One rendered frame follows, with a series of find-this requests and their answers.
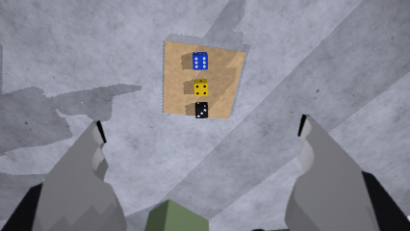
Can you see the yellow die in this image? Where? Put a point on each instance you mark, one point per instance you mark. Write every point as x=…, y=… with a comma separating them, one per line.
x=200, y=87

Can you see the black die with white pips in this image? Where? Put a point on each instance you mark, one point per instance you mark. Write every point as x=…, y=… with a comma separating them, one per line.
x=201, y=109

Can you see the tan flat mat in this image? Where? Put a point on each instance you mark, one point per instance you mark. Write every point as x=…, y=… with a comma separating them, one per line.
x=224, y=68

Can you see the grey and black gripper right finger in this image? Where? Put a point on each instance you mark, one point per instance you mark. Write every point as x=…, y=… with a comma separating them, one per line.
x=334, y=193

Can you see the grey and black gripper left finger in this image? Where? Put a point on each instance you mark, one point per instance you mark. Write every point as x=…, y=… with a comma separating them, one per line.
x=71, y=197

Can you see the blue die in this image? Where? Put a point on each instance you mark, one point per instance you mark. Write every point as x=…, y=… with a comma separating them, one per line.
x=200, y=60

